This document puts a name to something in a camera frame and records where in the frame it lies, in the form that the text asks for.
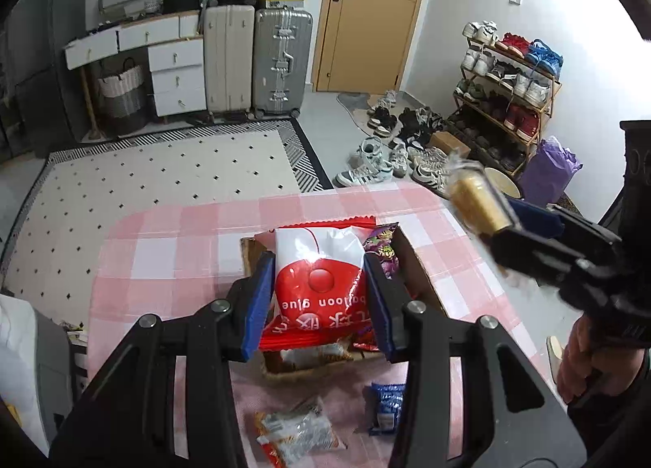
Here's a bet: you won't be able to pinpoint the beige suitcase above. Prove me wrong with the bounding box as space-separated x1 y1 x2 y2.
203 4 256 119

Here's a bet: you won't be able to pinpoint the blue snack packet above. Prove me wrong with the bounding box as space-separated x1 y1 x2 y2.
367 383 406 437

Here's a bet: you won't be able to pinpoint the patterned white rug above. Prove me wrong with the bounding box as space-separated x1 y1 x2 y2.
0 117 335 329

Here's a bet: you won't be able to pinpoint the silver suitcase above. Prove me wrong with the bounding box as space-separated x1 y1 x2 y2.
251 7 315 119

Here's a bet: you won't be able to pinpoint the wooden broom stick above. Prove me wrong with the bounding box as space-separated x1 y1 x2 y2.
79 63 103 138

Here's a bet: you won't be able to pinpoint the small brown box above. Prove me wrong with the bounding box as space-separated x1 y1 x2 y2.
426 131 472 160

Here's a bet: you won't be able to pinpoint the woven laundry basket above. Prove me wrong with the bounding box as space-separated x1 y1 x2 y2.
96 57 149 122

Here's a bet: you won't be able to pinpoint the purple bag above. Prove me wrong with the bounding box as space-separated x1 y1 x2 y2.
518 136 584 208

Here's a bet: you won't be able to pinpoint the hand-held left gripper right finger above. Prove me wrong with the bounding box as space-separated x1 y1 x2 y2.
363 253 587 468

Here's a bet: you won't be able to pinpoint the orange and silver snack packet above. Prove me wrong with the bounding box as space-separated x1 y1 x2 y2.
253 396 349 468

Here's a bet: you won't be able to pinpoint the red and white snack packet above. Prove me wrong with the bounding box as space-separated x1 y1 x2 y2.
258 216 377 352

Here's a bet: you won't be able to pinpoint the purple snack packet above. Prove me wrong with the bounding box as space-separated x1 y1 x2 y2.
362 222 402 280

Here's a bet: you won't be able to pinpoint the clear packet with gold snack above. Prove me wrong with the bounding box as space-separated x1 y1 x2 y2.
443 153 520 237

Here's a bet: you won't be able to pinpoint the round basin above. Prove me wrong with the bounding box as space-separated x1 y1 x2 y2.
483 166 522 200

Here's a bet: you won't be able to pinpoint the rows of assorted shoes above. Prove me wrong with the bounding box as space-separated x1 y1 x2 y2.
450 20 564 174

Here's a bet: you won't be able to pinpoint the wooden shoe rack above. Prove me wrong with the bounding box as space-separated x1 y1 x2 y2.
446 35 564 178

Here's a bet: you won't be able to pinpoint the white desk with drawers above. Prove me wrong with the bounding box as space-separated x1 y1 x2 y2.
64 10 207 119

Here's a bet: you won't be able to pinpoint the person's right hand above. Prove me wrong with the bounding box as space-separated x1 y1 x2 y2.
555 318 651 398

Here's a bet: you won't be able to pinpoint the wooden door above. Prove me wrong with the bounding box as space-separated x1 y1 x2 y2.
309 0 434 93

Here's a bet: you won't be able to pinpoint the pink checkered tablecloth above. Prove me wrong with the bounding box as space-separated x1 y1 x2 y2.
84 178 568 468

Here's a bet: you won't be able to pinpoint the grey refrigerator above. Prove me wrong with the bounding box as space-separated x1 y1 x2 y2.
0 0 91 164

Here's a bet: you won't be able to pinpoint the brown cardboard box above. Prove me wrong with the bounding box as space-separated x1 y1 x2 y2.
239 224 448 387

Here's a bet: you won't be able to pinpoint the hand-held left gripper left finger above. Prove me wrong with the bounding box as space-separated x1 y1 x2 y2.
48 251 275 468

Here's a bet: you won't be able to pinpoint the scattered sneakers pile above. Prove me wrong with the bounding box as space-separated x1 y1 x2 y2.
333 89 461 190

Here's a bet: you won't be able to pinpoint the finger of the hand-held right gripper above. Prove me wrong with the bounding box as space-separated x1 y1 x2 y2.
505 198 625 250
489 226 585 291

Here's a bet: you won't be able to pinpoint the grey door mat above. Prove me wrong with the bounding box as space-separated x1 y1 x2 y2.
336 92 390 137

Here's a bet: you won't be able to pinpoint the grey cabinet with white top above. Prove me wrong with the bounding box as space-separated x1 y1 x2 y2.
0 292 74 453

